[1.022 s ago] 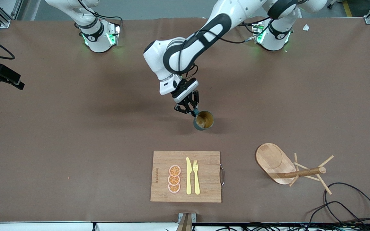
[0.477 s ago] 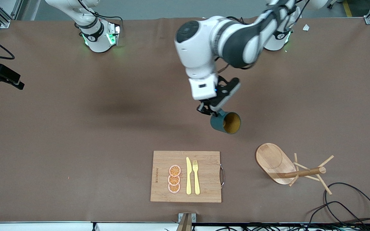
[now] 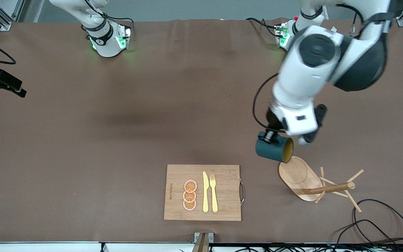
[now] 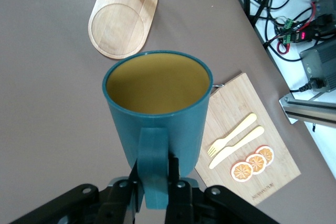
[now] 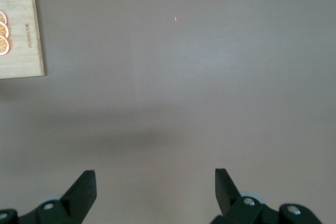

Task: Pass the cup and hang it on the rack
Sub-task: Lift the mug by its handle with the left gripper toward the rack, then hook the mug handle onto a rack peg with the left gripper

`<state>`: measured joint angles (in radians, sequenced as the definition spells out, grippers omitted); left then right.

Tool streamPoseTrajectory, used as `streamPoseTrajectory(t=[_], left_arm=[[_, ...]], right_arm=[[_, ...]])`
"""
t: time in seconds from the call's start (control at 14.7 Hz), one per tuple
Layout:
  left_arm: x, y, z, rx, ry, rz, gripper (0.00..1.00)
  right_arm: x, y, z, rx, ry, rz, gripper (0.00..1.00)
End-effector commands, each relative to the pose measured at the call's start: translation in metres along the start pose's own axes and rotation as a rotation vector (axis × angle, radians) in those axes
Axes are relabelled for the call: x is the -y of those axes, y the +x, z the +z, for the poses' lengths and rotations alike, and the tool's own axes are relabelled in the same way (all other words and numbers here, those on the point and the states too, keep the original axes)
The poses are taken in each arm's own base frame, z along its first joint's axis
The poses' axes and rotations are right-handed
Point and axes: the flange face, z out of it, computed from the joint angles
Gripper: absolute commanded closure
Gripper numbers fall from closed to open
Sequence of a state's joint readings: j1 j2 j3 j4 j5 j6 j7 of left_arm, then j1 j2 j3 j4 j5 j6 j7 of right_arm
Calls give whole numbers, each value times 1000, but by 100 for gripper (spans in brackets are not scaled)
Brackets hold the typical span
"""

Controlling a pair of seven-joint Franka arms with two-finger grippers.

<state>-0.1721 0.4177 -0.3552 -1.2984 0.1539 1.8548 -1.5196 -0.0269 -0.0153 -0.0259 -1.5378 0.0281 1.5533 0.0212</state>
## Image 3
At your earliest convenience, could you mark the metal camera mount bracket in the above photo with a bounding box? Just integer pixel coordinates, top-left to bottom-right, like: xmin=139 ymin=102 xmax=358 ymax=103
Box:
xmin=192 ymin=232 xmax=214 ymax=252

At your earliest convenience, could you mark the black left arm base cable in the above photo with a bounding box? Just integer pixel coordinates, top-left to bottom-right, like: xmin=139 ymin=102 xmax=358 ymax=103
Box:
xmin=246 ymin=17 xmax=280 ymax=37

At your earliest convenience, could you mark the wooden mug rack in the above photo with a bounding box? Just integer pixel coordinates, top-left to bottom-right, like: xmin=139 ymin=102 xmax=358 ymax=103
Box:
xmin=278 ymin=156 xmax=365 ymax=213

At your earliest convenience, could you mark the teal cup yellow inside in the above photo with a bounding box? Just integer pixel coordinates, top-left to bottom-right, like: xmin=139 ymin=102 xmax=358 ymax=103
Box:
xmin=255 ymin=132 xmax=295 ymax=163

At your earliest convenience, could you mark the black right arm base cable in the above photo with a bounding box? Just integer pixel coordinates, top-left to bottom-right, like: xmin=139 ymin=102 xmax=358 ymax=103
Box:
xmin=84 ymin=0 xmax=134 ymax=34

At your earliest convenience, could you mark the black arm base cable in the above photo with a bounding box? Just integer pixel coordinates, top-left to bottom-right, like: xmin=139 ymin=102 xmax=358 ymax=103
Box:
xmin=246 ymin=17 xmax=280 ymax=37
xmin=84 ymin=0 xmax=134 ymax=34

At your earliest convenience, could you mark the brown table mat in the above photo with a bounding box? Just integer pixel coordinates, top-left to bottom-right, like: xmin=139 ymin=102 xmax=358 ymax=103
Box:
xmin=0 ymin=17 xmax=403 ymax=244

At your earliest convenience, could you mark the yellow plastic fork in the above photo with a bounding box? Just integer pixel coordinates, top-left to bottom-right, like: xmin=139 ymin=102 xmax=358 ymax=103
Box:
xmin=210 ymin=174 xmax=219 ymax=213

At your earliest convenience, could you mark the bamboo cutting board metal handle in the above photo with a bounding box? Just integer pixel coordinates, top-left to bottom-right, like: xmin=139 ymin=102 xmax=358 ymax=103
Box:
xmin=164 ymin=164 xmax=246 ymax=222

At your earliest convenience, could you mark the yellow plastic knife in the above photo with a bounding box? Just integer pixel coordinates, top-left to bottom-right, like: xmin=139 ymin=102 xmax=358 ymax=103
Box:
xmin=203 ymin=171 xmax=210 ymax=213

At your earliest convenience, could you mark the black cable along table edge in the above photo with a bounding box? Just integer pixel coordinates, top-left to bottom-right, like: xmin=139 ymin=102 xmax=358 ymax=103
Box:
xmin=215 ymin=242 xmax=403 ymax=252

